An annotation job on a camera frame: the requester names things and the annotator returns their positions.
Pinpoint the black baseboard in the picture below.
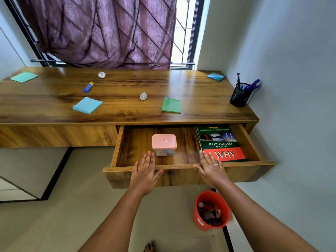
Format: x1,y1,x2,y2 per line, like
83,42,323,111
211,188,235,252
0,147,74,204

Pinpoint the black window frame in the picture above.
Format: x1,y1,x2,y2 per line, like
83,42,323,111
2,0,205,70

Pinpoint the pink plastic lid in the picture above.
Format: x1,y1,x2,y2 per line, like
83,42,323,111
152,134,178,151

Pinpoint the black mesh pen holder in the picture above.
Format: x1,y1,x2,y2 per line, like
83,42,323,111
230,82,254,108

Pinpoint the bunch of blue pens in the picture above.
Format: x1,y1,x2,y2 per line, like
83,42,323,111
236,72,261,96

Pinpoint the green sticky note pad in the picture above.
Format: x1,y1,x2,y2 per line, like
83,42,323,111
10,71,39,84
161,97,183,114

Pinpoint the person's left hand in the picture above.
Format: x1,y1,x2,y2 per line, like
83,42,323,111
129,151,164,197

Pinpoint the person's right forearm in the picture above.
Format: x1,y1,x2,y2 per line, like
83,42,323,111
215,181,320,252

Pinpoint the person's right hand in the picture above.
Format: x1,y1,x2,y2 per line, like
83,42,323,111
193,150,229,189

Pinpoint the light blue sticky note pad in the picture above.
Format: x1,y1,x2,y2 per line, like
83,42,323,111
72,96,103,115
206,72,226,82

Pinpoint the orange waste bin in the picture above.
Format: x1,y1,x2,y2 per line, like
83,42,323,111
193,191,231,232

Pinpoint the pile of wrappers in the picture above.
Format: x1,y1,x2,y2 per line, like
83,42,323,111
197,201,224,226

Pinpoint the green and red book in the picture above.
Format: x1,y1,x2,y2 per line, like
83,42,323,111
195,125,247,162

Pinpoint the person's left forearm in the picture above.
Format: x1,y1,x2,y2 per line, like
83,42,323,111
77,186,147,252

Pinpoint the purple patterned curtain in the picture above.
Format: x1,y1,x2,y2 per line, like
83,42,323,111
15,0,178,70

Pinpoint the clear plastic container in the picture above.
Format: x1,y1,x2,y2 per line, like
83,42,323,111
154,148,176,157

